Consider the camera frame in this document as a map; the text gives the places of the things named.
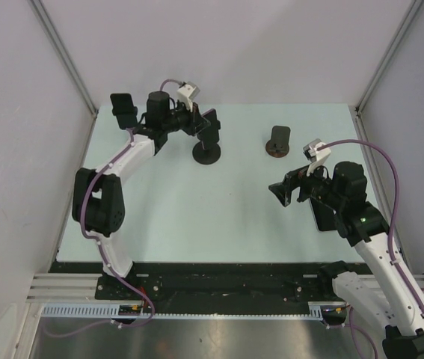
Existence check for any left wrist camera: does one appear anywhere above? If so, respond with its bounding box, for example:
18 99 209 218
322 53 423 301
176 82 200 112

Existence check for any aluminium frame post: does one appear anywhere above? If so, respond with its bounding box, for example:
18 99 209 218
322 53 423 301
354 0 424 113
27 0 98 118

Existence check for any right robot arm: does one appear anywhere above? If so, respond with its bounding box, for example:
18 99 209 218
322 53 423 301
268 162 424 358

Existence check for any left aluminium frame post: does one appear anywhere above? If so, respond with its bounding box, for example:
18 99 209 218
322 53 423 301
27 0 98 118

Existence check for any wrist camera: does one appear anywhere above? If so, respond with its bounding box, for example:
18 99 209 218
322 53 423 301
176 82 200 112
303 138 331 177

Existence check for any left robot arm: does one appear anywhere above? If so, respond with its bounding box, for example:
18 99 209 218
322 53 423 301
72 82 221 299

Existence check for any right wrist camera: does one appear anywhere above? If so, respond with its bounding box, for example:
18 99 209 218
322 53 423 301
303 138 331 177

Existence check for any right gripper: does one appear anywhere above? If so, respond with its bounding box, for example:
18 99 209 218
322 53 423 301
268 156 344 211

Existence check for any white cable duct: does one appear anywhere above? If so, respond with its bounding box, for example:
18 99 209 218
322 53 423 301
41 301 351 321

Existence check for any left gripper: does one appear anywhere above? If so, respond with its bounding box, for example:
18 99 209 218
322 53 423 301
162 99 211 137

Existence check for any purple-edged phone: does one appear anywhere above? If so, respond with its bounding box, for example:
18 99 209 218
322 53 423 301
200 108 221 147

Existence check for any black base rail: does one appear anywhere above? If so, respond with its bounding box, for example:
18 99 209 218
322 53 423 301
95 261 384 313

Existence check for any black phone stand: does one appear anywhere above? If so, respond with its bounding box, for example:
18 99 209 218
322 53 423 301
112 106 138 130
192 137 221 165

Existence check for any right aluminium frame post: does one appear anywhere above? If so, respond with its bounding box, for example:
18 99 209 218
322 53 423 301
354 0 424 113

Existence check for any brown-based phone stand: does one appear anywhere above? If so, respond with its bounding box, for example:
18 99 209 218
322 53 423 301
265 125 291 158

